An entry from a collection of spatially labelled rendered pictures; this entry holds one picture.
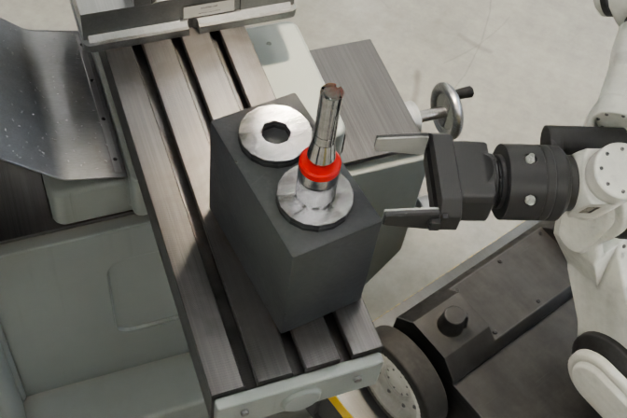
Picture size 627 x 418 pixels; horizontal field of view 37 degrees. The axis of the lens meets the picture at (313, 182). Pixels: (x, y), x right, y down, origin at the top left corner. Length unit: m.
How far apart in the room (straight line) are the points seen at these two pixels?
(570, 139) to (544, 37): 1.95
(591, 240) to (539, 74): 1.61
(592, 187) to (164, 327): 1.04
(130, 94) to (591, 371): 0.83
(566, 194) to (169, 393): 1.12
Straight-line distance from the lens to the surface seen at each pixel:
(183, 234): 1.27
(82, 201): 1.48
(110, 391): 1.98
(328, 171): 1.02
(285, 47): 1.66
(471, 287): 1.69
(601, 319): 1.53
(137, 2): 1.46
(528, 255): 1.76
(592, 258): 1.40
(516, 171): 1.05
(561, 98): 2.89
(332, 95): 0.94
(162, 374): 1.99
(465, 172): 1.05
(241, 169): 1.10
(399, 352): 1.59
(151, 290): 1.76
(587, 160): 1.09
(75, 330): 1.80
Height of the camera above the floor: 2.00
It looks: 53 degrees down
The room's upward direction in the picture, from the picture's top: 9 degrees clockwise
